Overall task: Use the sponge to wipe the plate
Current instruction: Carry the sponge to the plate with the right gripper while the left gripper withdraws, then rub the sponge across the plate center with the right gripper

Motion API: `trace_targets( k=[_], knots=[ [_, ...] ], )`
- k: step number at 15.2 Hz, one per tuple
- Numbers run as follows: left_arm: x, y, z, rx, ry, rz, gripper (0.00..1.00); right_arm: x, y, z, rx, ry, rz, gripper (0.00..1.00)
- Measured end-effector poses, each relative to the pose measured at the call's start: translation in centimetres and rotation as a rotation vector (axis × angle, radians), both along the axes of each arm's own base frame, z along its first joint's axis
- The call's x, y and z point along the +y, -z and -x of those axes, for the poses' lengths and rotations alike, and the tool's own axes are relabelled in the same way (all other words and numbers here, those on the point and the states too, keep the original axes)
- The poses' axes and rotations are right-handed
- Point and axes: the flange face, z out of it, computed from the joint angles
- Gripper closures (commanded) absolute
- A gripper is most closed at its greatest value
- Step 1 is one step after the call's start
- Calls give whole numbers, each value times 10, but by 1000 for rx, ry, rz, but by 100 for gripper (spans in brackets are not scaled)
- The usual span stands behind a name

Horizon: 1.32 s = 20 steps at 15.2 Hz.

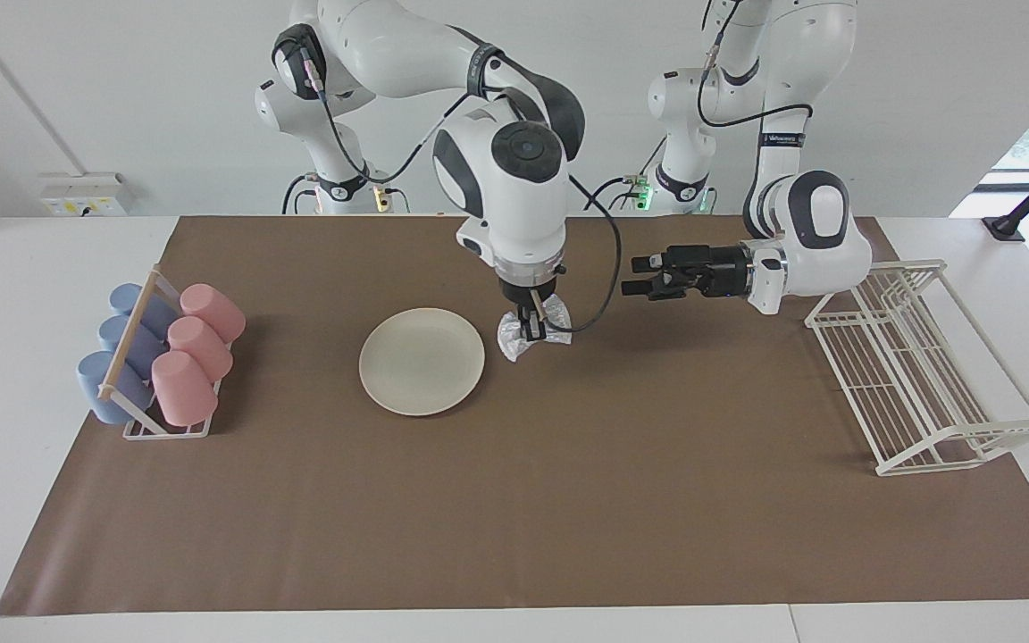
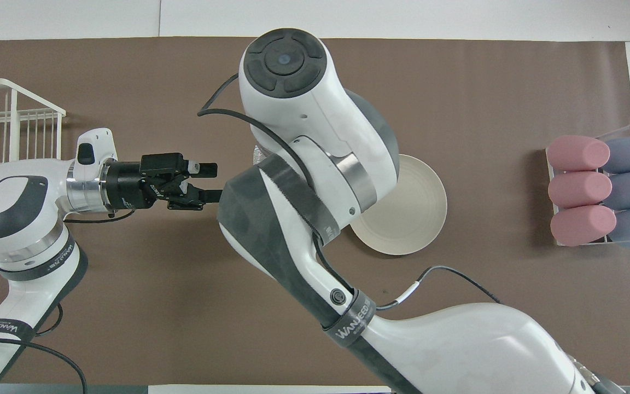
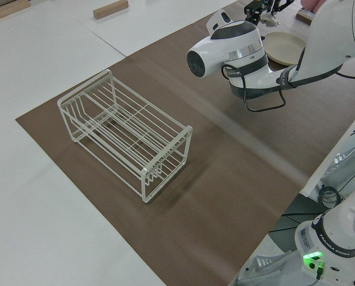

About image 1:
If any brown table mat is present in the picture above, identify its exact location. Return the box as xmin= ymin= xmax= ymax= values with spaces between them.
xmin=0 ymin=214 xmax=1029 ymax=617

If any white wall outlet box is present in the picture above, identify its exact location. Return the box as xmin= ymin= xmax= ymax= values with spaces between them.
xmin=38 ymin=171 xmax=128 ymax=218

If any black base cable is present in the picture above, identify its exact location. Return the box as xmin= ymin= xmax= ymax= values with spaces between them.
xmin=281 ymin=173 xmax=319 ymax=216
xmin=583 ymin=134 xmax=669 ymax=213

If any cream round plate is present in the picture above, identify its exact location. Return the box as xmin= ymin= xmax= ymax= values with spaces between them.
xmin=359 ymin=308 xmax=486 ymax=417

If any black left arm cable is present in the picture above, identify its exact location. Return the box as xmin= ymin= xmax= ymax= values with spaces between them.
xmin=697 ymin=0 xmax=816 ymax=129

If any clear plastic wrap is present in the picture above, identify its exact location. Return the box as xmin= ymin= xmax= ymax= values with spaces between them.
xmin=497 ymin=295 xmax=574 ymax=363

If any blue plastic cup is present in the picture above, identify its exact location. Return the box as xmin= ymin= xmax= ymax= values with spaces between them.
xmin=98 ymin=314 xmax=169 ymax=378
xmin=77 ymin=350 xmax=156 ymax=425
xmin=109 ymin=283 xmax=180 ymax=337

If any black right base cable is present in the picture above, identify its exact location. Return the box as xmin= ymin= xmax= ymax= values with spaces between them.
xmin=281 ymin=173 xmax=319 ymax=216

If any pink plastic cup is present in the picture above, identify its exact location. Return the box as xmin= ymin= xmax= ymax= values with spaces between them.
xmin=167 ymin=316 xmax=235 ymax=383
xmin=180 ymin=283 xmax=247 ymax=345
xmin=151 ymin=350 xmax=220 ymax=427

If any white wire dish rack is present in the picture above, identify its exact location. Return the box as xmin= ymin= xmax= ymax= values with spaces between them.
xmin=804 ymin=259 xmax=1029 ymax=477

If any black left base cable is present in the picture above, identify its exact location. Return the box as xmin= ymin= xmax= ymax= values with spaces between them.
xmin=583 ymin=134 xmax=669 ymax=213

